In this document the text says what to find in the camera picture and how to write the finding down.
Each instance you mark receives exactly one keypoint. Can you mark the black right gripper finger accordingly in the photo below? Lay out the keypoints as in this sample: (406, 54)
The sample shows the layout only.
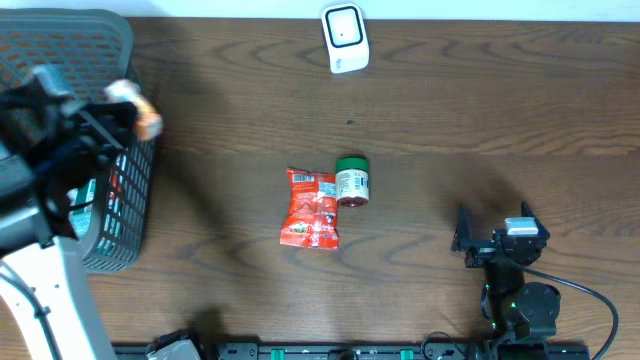
(462, 239)
(526, 210)

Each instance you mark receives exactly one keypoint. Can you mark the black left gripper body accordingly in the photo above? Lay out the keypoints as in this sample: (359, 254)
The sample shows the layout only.
(61, 167)

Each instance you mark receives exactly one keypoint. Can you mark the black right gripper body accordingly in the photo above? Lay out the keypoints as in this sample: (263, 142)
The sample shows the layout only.
(482, 257)

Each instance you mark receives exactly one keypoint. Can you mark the small orange box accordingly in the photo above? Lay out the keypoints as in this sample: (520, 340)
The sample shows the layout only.
(148, 124)

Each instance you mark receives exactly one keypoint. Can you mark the green lid spice jar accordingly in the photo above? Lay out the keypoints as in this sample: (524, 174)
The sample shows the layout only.
(352, 181)

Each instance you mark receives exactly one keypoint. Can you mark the red snack packet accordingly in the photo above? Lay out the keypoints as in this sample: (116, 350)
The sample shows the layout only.
(312, 217)

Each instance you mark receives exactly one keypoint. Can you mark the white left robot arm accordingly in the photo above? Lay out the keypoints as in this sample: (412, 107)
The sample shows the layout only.
(43, 279)

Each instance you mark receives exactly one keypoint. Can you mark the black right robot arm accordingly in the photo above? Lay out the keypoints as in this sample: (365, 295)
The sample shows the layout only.
(520, 310)

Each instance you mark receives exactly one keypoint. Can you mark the white barcode scanner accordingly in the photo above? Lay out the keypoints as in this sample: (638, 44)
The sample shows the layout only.
(346, 38)

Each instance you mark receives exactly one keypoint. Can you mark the grey plastic mesh basket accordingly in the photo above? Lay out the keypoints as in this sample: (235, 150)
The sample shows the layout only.
(92, 48)

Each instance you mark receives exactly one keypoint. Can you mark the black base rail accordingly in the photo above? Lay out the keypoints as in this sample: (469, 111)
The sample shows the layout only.
(185, 345)

